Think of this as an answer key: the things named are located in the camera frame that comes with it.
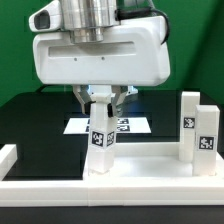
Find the fiducial marker sheet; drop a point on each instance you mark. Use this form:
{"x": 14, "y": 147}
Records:
{"x": 124, "y": 125}

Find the white U-shaped fence frame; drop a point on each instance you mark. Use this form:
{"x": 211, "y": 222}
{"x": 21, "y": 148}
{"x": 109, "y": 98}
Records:
{"x": 99, "y": 191}

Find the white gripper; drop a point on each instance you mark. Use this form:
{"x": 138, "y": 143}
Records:
{"x": 131, "y": 53}

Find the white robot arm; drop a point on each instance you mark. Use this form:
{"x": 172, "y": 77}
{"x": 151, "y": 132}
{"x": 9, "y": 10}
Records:
{"x": 94, "y": 42}

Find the white desk tabletop tray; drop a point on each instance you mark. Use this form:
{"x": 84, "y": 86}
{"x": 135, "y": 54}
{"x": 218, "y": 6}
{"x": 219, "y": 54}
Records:
{"x": 146, "y": 160}

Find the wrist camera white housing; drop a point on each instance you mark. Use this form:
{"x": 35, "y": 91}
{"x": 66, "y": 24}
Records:
{"x": 47, "y": 19}

